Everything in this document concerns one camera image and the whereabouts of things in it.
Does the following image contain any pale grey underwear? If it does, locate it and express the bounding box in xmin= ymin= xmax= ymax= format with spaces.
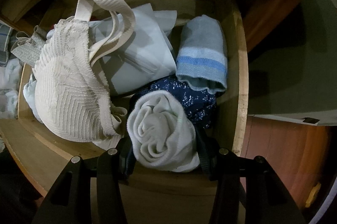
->
xmin=88 ymin=8 xmax=177 ymax=95

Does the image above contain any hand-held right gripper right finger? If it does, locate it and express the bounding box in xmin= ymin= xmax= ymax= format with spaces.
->
xmin=195 ymin=125 xmax=307 ymax=224

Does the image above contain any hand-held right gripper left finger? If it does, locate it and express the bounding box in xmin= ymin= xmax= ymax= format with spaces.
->
xmin=31 ymin=136 xmax=136 ymax=224

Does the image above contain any light blue cloth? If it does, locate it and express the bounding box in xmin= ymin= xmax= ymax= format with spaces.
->
xmin=23 ymin=74 xmax=43 ymax=122

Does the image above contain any blue striped towel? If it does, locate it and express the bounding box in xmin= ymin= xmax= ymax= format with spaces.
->
xmin=175 ymin=15 xmax=228 ymax=93

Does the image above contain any wooden drawer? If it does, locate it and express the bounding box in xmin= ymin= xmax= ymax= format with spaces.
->
xmin=0 ymin=0 xmax=250 ymax=224

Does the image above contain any small yellow object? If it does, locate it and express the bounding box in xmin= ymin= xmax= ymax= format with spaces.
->
xmin=307 ymin=182 xmax=322 ymax=201

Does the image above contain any navy floral cloth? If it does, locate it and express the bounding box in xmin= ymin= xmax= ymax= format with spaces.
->
xmin=134 ymin=75 xmax=218 ymax=130

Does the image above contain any white printed cloth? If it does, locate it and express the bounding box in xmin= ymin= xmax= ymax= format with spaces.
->
xmin=0 ymin=60 xmax=23 ymax=119

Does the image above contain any grey plaid blanket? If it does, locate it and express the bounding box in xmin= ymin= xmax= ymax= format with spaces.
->
xmin=0 ymin=23 xmax=14 ymax=67

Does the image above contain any grey honeycomb print cloth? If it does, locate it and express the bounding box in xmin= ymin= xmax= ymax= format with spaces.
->
xmin=11 ymin=25 xmax=44 ymax=67

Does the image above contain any brown wooden nightstand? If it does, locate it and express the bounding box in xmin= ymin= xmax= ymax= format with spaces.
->
xmin=0 ymin=0 xmax=325 ymax=55

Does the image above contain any cream lace bra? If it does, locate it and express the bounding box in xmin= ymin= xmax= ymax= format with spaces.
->
xmin=32 ymin=0 xmax=136 ymax=143

